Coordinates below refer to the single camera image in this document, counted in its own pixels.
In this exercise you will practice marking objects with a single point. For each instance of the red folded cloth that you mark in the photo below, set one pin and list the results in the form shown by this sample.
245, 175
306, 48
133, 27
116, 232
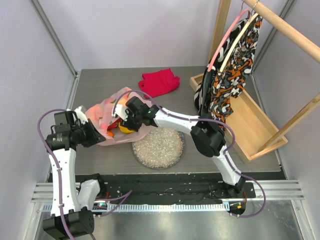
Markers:
159, 83

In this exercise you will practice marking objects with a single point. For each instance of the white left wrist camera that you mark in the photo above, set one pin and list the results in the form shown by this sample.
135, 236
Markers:
80, 116

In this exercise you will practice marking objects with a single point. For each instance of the wooden clothes rack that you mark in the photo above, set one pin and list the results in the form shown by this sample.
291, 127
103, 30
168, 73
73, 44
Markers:
256, 135

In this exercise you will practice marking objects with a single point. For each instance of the round plate of rice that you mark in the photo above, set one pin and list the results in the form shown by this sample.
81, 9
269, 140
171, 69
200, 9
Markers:
161, 148

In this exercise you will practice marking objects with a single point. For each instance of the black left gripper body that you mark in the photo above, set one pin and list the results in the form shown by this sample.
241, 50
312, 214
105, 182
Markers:
82, 131

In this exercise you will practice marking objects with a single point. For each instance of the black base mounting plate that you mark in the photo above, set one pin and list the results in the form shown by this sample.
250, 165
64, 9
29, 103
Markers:
172, 189

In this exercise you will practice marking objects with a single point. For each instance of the cream clothes hanger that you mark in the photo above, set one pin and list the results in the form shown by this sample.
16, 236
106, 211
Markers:
235, 42

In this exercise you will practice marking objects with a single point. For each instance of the red fake dragon fruit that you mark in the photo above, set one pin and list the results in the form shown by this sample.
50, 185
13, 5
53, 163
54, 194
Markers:
114, 124

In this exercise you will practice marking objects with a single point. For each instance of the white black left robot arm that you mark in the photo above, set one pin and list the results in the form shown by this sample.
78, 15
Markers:
71, 213

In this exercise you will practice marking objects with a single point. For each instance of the yellow fake bell pepper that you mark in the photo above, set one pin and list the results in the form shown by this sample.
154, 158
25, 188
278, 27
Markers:
125, 130

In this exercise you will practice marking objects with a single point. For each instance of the black white striped garment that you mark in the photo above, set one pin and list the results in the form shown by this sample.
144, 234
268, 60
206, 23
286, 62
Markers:
202, 96

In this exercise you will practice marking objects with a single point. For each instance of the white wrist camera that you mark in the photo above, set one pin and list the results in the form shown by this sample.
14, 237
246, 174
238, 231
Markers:
120, 111
80, 116

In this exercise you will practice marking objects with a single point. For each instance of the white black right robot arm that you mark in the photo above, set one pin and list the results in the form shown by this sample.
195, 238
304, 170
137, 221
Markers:
207, 136

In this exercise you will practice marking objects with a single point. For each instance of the orange fake tangerine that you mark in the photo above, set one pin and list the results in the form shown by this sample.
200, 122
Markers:
110, 133

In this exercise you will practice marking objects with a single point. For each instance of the pink plastic bag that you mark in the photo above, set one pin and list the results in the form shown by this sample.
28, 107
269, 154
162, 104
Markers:
106, 118

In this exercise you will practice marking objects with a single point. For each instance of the pink clothes hanger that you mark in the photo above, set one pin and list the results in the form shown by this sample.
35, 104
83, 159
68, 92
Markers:
225, 37

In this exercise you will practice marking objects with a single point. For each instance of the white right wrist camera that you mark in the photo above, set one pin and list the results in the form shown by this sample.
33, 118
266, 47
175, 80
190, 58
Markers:
120, 111

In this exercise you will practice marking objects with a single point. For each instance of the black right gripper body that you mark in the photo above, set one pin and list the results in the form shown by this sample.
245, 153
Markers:
130, 123

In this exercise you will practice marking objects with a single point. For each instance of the patterned orange black garment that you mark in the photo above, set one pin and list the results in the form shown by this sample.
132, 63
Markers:
232, 80

